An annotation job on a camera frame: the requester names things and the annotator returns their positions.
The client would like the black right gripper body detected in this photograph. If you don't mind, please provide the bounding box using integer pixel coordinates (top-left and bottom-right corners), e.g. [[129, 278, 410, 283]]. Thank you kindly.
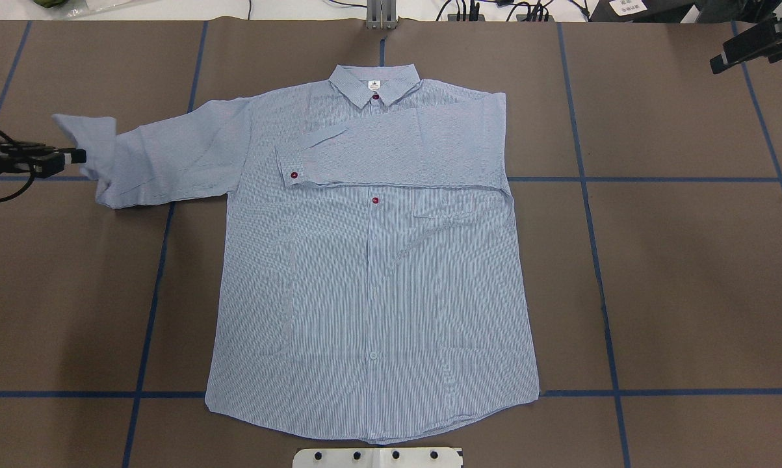
[[710, 15, 782, 75]]

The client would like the blue striped button shirt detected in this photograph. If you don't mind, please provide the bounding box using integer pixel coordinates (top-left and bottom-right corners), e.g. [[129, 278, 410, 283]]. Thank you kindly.
[[53, 65, 540, 445]]

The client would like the aluminium frame post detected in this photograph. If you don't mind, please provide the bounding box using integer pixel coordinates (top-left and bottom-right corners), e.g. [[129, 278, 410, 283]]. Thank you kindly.
[[366, 0, 398, 31]]

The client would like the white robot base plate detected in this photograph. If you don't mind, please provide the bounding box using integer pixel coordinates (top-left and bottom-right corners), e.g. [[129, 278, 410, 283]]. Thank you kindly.
[[292, 447, 465, 467]]

